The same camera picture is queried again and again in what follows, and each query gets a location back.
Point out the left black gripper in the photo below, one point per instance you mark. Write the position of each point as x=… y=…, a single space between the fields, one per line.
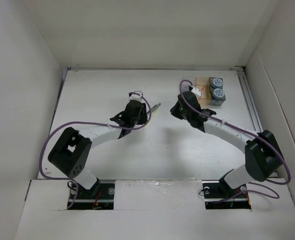
x=143 y=120

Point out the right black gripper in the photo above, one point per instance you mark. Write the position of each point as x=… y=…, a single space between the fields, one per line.
x=175 y=111

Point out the green grey pen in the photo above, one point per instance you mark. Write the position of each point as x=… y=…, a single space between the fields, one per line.
x=155 y=107

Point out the pink highlighter pen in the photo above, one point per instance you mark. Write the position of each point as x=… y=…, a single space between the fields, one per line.
x=204 y=91

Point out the blue cleaning gel jar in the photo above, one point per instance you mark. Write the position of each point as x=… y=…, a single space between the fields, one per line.
x=216 y=83
x=218 y=94

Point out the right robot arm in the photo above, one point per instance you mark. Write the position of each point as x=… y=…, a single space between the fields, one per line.
x=261 y=153

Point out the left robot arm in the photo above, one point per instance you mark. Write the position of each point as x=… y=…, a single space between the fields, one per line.
x=71 y=151

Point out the wooden tray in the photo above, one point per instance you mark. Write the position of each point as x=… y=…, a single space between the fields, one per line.
x=203 y=84

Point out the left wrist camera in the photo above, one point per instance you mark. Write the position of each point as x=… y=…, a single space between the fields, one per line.
x=136 y=96

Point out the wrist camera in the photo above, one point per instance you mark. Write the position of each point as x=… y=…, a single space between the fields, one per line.
x=136 y=96
x=196 y=91

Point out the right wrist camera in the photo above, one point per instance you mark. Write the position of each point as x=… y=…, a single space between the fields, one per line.
x=196 y=91

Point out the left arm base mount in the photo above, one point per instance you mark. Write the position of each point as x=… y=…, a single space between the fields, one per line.
x=99 y=197

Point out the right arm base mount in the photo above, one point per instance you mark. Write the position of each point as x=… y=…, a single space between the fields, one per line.
x=217 y=197

